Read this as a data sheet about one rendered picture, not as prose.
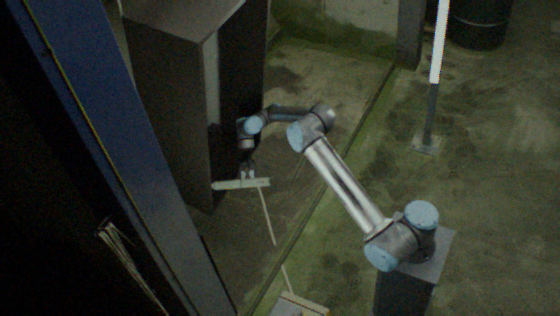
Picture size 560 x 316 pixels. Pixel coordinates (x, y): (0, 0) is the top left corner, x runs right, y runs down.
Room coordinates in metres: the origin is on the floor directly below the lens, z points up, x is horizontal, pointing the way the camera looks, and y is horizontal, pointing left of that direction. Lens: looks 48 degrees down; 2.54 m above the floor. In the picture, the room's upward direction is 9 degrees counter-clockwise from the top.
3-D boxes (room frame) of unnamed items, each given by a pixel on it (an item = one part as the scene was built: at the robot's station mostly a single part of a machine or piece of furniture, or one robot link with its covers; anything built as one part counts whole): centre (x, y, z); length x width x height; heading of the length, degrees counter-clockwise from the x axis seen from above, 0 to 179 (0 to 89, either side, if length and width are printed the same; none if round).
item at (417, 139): (2.26, -1.02, 0.01); 0.20 x 0.20 x 0.01; 56
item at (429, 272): (1.08, -0.52, 0.32); 0.31 x 0.31 x 0.64; 56
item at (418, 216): (1.07, -0.52, 0.83); 0.17 x 0.15 x 0.18; 122
